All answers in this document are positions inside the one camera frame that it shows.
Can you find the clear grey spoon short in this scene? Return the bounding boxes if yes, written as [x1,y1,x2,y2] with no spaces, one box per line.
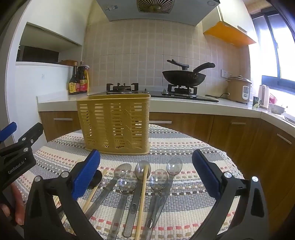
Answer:
[107,173,138,239]

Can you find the person's left hand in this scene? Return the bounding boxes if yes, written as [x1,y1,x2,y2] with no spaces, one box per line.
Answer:
[0,184,26,231]

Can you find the dark soy sauce bottle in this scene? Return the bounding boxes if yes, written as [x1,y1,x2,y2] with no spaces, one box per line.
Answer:
[69,62,80,95]

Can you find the large sauce bottle yellow cap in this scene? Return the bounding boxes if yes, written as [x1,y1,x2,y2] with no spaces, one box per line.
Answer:
[77,61,89,93]

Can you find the brown wooden box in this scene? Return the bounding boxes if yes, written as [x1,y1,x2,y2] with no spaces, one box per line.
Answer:
[58,59,77,66]

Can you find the striped woven table mat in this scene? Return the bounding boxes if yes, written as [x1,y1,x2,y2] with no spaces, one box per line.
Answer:
[15,124,243,239]

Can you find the yellow plastic utensil basket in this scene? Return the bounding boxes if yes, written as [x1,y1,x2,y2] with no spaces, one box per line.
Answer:
[77,93,150,155]

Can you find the white bowl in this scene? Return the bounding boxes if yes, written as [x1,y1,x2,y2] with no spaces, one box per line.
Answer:
[269,104,285,115]

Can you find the dark mug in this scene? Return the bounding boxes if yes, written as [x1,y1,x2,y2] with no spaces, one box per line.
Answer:
[252,97,261,109]

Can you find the pink electric kettle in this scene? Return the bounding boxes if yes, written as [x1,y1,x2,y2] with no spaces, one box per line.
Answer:
[258,85,270,109]

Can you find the beige rice cooker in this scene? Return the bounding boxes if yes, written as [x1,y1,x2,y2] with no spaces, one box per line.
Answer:
[226,76,251,104]

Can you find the black gas stove top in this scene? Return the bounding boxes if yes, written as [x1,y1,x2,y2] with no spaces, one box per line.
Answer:
[91,83,218,102]

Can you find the black wok with lid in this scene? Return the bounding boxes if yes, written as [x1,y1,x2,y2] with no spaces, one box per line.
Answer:
[162,59,216,88]

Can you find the dark framed window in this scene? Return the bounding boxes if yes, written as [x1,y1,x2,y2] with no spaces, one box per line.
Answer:
[251,7,294,94]

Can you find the grey range hood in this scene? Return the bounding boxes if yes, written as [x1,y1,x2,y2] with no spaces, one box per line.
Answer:
[97,0,220,26]

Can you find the white wall socket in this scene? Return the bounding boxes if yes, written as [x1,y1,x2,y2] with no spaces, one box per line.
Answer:
[221,69,232,78]

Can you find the orange white wall cabinet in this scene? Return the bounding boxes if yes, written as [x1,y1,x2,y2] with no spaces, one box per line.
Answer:
[202,0,258,47]

